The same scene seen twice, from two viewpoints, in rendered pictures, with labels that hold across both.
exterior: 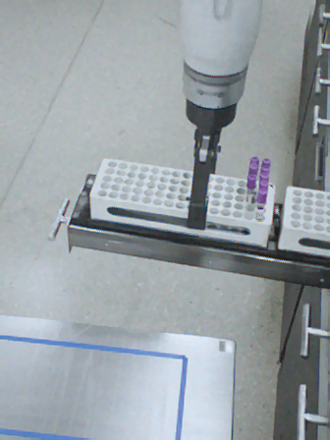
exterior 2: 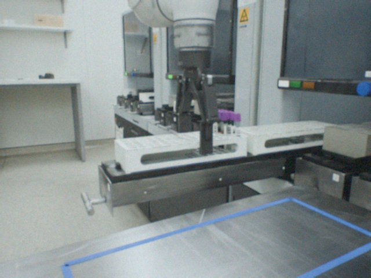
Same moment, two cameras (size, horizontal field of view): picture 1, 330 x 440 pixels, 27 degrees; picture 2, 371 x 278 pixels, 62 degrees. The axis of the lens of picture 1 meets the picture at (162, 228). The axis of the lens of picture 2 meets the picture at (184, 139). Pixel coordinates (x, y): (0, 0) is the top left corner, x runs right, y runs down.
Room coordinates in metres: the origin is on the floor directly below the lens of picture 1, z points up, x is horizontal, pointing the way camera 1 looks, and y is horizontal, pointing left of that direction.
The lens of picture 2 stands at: (0.25, 0.35, 1.02)
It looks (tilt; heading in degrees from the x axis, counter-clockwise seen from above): 13 degrees down; 327
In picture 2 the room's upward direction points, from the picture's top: straight up
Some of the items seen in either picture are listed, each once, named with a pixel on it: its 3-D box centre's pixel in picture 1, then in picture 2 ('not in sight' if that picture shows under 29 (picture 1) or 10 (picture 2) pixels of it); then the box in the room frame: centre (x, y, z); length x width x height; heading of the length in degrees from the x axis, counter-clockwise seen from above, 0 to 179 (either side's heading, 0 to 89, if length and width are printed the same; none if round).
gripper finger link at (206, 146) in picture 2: (197, 212); (206, 138); (0.78, -0.05, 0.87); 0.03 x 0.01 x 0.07; 82
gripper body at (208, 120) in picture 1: (209, 119); (194, 71); (0.83, -0.06, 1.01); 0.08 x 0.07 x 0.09; 172
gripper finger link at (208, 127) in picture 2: (197, 208); (210, 127); (0.76, -0.05, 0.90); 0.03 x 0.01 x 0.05; 172
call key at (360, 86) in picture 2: not in sight; (364, 88); (0.59, -0.33, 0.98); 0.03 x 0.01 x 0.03; 172
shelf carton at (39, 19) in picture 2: not in sight; (48, 22); (4.16, -0.41, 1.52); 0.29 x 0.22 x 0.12; 81
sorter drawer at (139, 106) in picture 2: not in sight; (182, 105); (2.00, -0.79, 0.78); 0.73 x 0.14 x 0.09; 82
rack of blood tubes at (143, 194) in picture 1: (183, 203); (183, 150); (0.83, -0.03, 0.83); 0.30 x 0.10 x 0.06; 82
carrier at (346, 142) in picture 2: not in sight; (345, 142); (0.63, -0.36, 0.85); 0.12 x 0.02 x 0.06; 173
